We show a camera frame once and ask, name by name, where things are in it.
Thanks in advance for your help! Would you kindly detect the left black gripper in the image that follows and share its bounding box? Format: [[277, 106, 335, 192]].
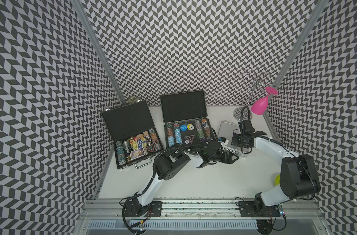
[[209, 151, 240, 165]]

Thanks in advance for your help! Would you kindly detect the silver aluminium poker case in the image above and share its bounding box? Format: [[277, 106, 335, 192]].
[[218, 121, 243, 157]]

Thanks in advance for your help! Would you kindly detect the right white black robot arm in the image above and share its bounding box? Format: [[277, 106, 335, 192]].
[[232, 106, 321, 216]]

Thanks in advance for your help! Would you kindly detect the middle black poker case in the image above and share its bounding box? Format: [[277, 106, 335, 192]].
[[160, 90, 216, 149]]

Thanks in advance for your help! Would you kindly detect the black poker case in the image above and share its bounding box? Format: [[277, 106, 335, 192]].
[[160, 90, 216, 149], [101, 101, 163, 169]]

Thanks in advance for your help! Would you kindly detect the left black poker case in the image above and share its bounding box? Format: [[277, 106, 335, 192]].
[[101, 101, 163, 169]]

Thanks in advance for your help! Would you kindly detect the triangular all in marker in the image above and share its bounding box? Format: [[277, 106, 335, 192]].
[[184, 135, 196, 145]]

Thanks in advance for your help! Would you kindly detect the yellow white dealer chip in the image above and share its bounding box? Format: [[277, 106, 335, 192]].
[[187, 124, 194, 130]]

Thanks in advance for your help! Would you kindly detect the pink plastic wine glass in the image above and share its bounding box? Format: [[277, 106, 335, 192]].
[[251, 87, 278, 115]]

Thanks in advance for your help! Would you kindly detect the blue small blind button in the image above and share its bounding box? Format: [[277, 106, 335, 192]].
[[180, 124, 188, 131]]

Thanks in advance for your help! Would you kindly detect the yellow-green plastic ball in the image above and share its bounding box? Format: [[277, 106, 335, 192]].
[[275, 174, 280, 186]]

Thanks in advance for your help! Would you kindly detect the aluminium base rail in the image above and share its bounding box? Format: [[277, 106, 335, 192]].
[[78, 198, 324, 220]]

